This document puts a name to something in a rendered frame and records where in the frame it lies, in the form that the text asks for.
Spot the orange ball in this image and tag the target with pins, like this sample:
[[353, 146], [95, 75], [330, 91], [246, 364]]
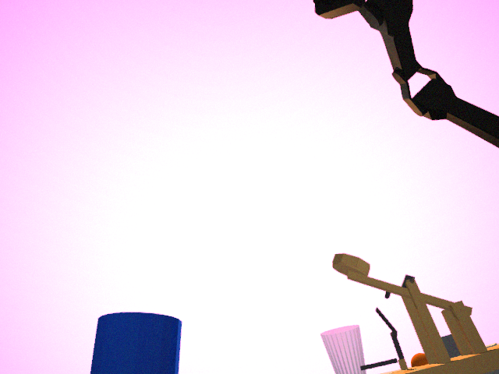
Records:
[[418, 360]]

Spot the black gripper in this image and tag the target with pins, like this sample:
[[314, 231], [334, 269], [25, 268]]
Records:
[[330, 9]]

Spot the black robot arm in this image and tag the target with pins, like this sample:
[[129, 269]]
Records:
[[436, 100]]

